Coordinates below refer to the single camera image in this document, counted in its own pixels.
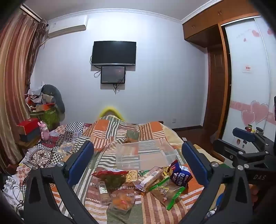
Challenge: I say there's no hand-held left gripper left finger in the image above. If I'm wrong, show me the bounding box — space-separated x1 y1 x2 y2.
23 140 102 224

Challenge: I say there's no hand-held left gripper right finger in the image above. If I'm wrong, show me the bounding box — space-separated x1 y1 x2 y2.
176 141 254 224

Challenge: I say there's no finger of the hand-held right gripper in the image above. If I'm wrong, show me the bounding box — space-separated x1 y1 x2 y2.
232 127 273 151
213 138 269 171

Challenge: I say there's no blue white snack packet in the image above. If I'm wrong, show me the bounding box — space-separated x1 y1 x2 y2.
170 160 192 187

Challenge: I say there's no small yellow snack packet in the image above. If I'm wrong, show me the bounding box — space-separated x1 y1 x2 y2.
161 167 173 180

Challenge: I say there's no red green snack bag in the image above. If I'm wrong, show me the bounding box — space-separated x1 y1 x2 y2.
91 169 129 188

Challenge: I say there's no green-edged clear snack packet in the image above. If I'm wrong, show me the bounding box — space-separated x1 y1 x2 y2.
150 179 186 211

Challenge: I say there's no clear plastic container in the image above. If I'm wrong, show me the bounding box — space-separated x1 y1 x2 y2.
116 138 178 171

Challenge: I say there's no pink striped biscuit packet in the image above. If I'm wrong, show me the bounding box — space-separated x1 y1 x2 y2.
133 166 165 192

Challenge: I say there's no beige cracker packet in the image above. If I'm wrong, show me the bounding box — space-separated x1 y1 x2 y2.
125 169 139 184

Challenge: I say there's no person's right hand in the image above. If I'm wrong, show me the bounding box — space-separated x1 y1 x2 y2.
248 184 260 204

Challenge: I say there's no white box with stickers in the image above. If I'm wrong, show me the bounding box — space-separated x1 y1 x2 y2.
234 137 249 149

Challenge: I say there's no striped patchwork blanket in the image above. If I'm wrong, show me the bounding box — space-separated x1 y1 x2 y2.
50 115 227 224

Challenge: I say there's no checked patchwork quilt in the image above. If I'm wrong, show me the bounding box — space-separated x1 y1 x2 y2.
18 122 93 175

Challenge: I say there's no narrow white-label snack packet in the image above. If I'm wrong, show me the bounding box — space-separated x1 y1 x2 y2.
97 180 112 204

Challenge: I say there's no white heart-print sliding door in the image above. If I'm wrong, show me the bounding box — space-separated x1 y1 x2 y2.
220 16 276 149

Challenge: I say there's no pink plush toy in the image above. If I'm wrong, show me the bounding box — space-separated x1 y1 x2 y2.
38 121 51 142

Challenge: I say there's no brown wooden door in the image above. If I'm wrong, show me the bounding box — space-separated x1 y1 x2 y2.
203 48 226 130

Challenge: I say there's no green patterned bag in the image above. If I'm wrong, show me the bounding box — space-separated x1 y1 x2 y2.
42 109 60 130

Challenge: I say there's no clear greenish snack packet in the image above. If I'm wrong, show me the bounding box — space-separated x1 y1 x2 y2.
124 126 140 144

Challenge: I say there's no yellow curved object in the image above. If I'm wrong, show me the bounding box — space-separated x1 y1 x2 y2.
96 105 126 121

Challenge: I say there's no orange snack packet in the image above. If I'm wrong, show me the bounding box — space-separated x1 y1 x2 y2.
108 191 136 214

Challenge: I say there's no dark box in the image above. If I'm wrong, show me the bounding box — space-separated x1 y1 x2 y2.
19 132 42 143

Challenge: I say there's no red box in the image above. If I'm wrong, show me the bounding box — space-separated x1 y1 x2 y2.
17 118 44 135

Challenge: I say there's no grey cushion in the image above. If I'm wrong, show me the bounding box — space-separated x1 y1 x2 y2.
42 85 66 114

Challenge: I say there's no pile of clutter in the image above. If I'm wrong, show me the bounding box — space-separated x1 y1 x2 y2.
25 81 56 113

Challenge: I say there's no striped brown curtain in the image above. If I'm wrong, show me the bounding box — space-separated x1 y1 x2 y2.
0 6 48 173

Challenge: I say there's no wooden overhead cabinet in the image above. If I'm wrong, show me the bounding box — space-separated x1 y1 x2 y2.
182 0 262 49

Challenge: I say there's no white air conditioner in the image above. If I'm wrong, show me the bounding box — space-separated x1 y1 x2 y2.
47 15 89 39

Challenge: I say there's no white cable bundle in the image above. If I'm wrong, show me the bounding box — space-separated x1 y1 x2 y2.
2 176 27 215

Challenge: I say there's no small black wall monitor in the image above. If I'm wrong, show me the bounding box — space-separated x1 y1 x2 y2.
101 66 126 84

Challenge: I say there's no black wall television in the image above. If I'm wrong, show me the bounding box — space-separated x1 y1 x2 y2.
92 40 137 66

